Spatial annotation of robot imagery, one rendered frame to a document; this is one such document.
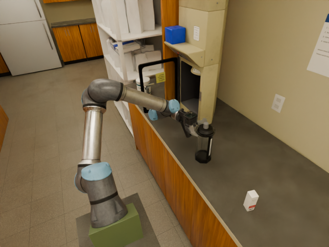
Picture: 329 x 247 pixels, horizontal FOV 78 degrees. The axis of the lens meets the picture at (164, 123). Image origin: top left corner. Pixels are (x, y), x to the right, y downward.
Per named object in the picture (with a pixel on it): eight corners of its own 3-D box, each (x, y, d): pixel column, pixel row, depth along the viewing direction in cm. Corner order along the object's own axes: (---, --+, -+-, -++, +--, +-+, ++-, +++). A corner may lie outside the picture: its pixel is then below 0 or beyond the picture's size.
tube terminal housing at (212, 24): (202, 100, 185) (210, 2, 139) (226, 118, 161) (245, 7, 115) (178, 108, 177) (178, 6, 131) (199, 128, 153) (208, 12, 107)
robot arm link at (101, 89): (97, 67, 91) (181, 97, 117) (90, 77, 99) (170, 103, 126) (93, 90, 87) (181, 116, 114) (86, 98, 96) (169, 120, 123)
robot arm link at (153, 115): (155, 105, 119) (169, 102, 126) (145, 111, 128) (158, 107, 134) (159, 118, 119) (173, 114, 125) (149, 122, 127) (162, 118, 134)
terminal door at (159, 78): (177, 104, 172) (177, 56, 148) (144, 113, 162) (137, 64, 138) (177, 103, 173) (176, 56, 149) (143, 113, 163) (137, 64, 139)
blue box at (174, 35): (177, 38, 142) (177, 25, 137) (185, 42, 135) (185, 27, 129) (165, 41, 139) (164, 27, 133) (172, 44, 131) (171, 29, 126)
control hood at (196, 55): (178, 53, 149) (178, 38, 143) (204, 66, 125) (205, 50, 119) (164, 56, 145) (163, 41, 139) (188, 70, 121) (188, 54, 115)
